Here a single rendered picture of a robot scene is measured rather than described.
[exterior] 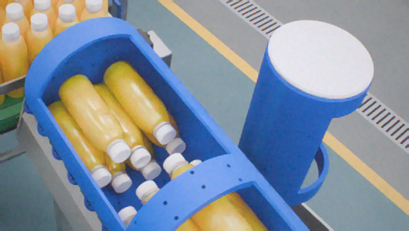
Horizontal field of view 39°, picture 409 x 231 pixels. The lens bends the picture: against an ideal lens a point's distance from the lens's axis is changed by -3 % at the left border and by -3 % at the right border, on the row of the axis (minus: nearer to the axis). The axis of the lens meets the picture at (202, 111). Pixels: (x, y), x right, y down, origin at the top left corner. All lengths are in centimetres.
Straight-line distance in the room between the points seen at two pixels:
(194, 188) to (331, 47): 72
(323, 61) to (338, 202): 115
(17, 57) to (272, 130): 67
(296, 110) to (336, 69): 15
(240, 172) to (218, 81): 186
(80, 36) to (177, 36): 188
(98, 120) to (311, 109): 56
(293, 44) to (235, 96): 129
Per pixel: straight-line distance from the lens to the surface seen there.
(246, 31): 315
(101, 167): 117
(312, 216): 231
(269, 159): 165
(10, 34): 139
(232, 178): 99
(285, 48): 152
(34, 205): 240
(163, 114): 119
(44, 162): 142
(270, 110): 154
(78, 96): 119
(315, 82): 146
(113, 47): 130
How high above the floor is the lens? 203
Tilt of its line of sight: 48 degrees down
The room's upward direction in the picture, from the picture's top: 11 degrees clockwise
